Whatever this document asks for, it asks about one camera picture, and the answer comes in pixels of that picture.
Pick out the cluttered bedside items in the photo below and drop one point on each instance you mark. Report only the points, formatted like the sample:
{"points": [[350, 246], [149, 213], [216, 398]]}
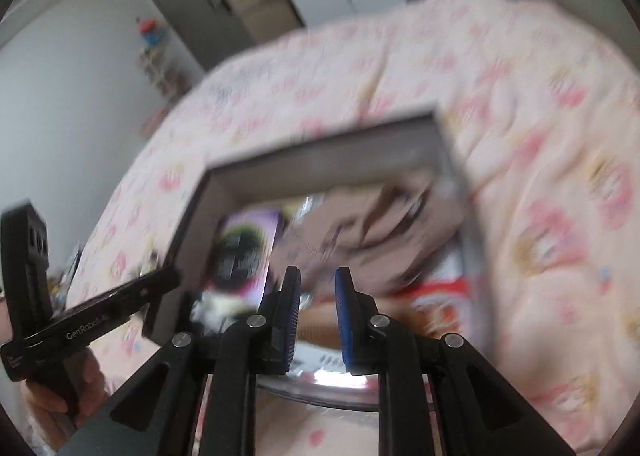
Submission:
{"points": [[65, 276]]}

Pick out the person's left hand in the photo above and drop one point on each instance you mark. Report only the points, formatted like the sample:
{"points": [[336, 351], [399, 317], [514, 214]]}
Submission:
{"points": [[92, 381]]}

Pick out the grey cardboard box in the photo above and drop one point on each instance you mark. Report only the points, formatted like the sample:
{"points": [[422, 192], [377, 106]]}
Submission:
{"points": [[320, 165]]}

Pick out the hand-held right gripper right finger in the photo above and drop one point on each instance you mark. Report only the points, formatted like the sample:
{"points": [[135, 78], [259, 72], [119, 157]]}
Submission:
{"points": [[345, 321]]}

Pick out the purple packet with dark circle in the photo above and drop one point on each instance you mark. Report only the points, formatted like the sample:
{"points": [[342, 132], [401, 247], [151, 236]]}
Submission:
{"points": [[245, 256]]}

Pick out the beige cloth with dark stitching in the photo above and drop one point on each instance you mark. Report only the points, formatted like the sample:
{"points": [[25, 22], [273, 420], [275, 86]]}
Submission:
{"points": [[360, 231]]}

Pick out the red and white packet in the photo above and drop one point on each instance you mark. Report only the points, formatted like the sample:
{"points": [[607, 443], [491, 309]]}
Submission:
{"points": [[445, 301]]}

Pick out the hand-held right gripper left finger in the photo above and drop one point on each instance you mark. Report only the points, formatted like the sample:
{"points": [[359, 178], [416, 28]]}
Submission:
{"points": [[292, 321]]}

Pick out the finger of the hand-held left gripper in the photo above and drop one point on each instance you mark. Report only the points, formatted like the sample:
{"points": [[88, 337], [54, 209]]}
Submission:
{"points": [[150, 286]]}

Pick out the brown cardboard carton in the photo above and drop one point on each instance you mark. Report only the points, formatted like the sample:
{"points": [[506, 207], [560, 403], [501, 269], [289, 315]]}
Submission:
{"points": [[260, 5]]}

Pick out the shelf with small items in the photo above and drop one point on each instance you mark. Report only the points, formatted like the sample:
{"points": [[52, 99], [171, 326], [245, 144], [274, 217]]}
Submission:
{"points": [[162, 70]]}

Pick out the pink printed blanket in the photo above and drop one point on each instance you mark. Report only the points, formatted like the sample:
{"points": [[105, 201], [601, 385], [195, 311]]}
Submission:
{"points": [[500, 85]]}

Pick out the red and blue toy figure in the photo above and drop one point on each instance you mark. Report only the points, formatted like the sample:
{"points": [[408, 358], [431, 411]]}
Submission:
{"points": [[146, 33]]}

